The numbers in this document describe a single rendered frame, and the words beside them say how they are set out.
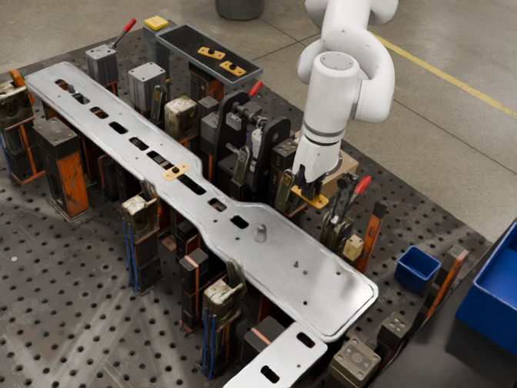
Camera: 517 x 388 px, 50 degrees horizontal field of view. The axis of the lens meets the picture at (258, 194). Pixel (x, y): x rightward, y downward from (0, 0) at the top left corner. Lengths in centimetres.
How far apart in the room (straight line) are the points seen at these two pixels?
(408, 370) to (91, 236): 109
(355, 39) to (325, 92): 15
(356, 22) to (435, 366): 74
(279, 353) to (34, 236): 97
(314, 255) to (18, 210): 104
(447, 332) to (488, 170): 229
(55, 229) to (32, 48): 249
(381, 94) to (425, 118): 279
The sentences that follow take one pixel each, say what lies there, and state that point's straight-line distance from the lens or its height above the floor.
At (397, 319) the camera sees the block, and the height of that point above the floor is 108.
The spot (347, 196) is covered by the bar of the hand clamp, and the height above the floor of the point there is 116.
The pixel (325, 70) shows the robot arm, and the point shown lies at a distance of 101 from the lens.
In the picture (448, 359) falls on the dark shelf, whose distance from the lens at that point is 134.
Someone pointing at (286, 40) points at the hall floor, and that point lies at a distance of 437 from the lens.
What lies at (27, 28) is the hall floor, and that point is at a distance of 452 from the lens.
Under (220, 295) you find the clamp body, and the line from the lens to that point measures 130.
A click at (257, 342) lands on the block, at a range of 132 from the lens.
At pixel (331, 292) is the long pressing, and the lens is 140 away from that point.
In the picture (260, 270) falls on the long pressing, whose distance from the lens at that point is 141.
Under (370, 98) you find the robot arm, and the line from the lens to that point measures 104.
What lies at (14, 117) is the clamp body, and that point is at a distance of 196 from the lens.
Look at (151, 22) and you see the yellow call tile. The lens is 203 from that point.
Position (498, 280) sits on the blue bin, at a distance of 153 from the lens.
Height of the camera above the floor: 211
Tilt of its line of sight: 44 degrees down
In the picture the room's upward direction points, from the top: 7 degrees clockwise
